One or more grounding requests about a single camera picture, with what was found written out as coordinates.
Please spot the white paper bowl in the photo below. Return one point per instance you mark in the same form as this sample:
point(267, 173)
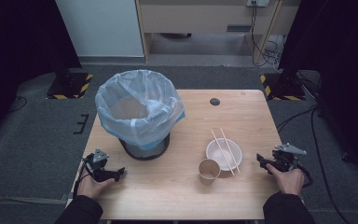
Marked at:
point(217, 154)

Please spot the person's left hand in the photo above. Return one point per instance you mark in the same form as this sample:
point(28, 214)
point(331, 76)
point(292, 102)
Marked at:
point(90, 187)

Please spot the wooden chopstick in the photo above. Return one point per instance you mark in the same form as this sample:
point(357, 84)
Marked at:
point(222, 152)
point(230, 150)

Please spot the dark round table grommet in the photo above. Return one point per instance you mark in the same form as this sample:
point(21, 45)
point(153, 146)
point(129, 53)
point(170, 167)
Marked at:
point(214, 101)

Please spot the person's right hand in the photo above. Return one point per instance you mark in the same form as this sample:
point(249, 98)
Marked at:
point(290, 182)

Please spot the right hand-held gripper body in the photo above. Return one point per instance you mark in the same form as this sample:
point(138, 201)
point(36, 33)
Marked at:
point(286, 158)

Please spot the white panel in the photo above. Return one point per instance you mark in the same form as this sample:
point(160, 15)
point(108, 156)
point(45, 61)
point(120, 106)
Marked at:
point(99, 28)

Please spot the grey wall socket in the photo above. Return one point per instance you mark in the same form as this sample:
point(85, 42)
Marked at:
point(258, 2)

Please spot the black mesh trash bin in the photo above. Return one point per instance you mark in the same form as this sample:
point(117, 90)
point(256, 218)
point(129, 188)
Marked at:
point(144, 152)

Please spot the black curtain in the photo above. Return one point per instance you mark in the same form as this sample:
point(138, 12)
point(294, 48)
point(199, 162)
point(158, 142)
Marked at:
point(345, 62)
point(15, 46)

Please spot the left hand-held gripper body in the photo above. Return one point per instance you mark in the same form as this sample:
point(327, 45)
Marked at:
point(99, 169)

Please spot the trash bin with plastic liner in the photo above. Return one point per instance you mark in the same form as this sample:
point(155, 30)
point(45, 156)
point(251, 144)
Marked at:
point(136, 124)

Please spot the brown paper cup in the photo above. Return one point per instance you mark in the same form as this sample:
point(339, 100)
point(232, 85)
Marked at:
point(209, 169)

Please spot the black stand base yellow stripes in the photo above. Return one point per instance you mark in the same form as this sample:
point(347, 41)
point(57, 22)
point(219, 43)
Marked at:
point(284, 88)
point(70, 85)

